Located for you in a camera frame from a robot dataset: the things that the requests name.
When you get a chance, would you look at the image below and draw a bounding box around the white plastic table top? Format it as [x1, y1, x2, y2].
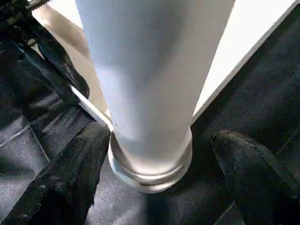
[31, 0, 300, 194]

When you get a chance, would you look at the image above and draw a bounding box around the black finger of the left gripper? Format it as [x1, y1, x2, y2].
[38, 41, 91, 99]
[8, 45, 79, 107]

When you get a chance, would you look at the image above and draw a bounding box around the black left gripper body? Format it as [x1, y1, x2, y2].
[0, 0, 51, 49]

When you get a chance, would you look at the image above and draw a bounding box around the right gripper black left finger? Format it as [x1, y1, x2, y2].
[0, 121, 111, 225]

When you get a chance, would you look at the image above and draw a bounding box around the white plastic table leg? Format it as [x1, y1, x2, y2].
[75, 0, 237, 186]

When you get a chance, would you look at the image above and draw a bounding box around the black work mat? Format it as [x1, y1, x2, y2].
[0, 0, 300, 225]

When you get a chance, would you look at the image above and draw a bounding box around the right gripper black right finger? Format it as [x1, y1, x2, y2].
[212, 130, 300, 225]

